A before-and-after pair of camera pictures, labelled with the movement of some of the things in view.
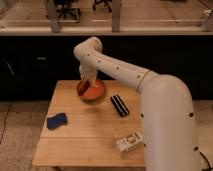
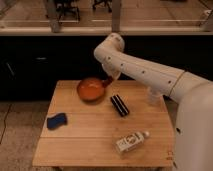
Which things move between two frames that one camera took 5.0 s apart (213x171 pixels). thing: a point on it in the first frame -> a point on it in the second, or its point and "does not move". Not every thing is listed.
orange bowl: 95,93 does not move
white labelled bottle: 129,141 does not move
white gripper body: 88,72 -> 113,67
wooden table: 78,132 does not move
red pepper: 83,87 -> 108,81
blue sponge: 56,120 does not move
